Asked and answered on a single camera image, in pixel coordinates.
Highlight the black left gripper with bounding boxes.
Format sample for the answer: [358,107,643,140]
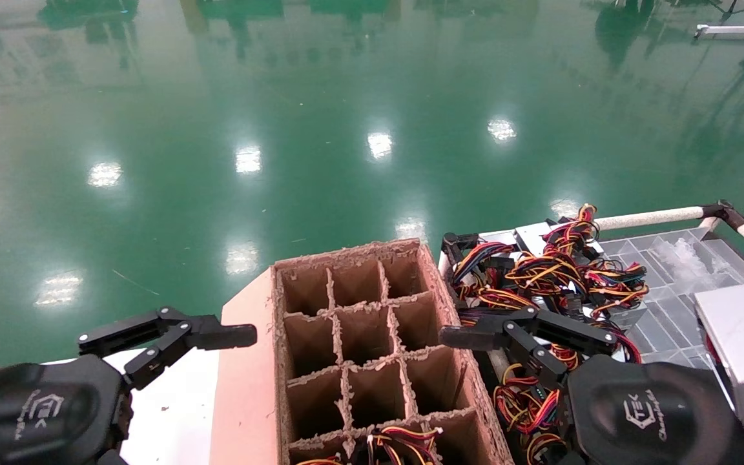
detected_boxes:
[0,308,189,465]

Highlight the white stand base leg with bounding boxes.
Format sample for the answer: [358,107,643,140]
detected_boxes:
[695,23,744,41]

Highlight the colourful cables with white connectors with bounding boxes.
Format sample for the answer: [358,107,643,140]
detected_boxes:
[364,425,445,465]

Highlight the silver power supply unit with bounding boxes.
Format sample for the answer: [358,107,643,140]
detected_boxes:
[477,222,605,259]
[604,302,648,332]

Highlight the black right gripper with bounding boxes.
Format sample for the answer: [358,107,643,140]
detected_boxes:
[439,307,744,465]

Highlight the blue red yellow cable bundle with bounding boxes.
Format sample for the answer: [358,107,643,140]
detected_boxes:
[451,240,516,286]

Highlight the orange yellow cable bundle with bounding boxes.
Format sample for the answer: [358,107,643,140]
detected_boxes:
[504,252,589,291]

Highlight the red orange coiled cables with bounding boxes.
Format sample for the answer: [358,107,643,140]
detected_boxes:
[550,323,643,370]

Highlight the red yellow looped cables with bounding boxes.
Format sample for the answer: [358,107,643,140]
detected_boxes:
[493,362,570,465]

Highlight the flat striped cable bundle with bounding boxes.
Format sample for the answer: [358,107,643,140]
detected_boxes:
[456,287,541,327]

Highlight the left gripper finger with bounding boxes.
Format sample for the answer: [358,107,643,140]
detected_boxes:
[125,316,258,391]

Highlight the brown cardboard divider box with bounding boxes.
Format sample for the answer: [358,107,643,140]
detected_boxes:
[271,238,515,465]

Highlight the clear plastic divider tray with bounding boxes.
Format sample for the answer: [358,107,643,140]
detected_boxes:
[601,227,744,370]

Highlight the black pipe corner joint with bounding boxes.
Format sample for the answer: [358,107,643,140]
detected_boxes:
[700,199,744,232]
[442,232,480,265]

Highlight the pink flat board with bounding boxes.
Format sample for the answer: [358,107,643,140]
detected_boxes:
[209,268,280,465]

